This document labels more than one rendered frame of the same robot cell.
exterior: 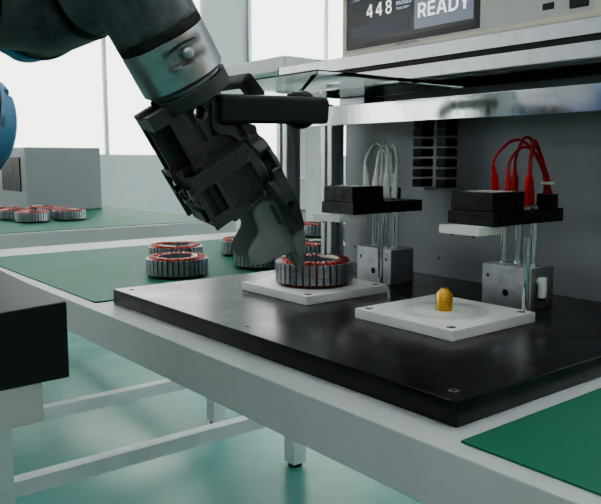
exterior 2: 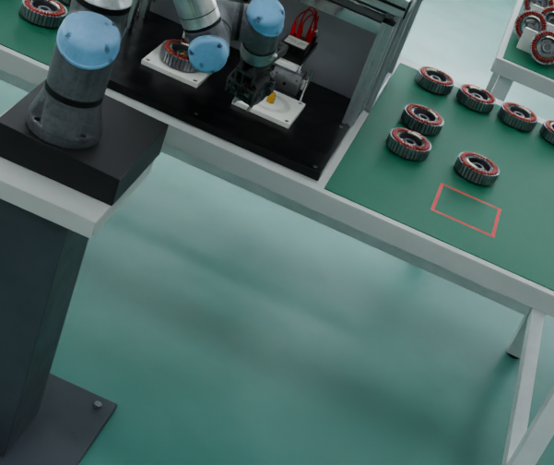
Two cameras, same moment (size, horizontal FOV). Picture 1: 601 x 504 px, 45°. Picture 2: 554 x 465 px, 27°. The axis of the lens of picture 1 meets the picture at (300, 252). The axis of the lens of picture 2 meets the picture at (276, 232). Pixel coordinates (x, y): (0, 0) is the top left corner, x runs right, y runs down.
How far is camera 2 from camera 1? 2.14 m
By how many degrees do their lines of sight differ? 48
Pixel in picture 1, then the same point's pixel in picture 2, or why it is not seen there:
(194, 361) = (176, 133)
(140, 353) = not seen: hidden behind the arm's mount
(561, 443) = (349, 187)
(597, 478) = (365, 202)
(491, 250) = not seen: hidden behind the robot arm
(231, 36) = not seen: outside the picture
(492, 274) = (279, 73)
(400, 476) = (299, 197)
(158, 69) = (264, 61)
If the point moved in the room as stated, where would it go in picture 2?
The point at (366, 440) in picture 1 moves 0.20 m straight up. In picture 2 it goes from (286, 184) to (315, 108)
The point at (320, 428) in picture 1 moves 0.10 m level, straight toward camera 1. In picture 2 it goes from (262, 176) to (284, 202)
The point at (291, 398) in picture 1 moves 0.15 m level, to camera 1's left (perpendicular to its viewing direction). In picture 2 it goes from (247, 162) to (192, 165)
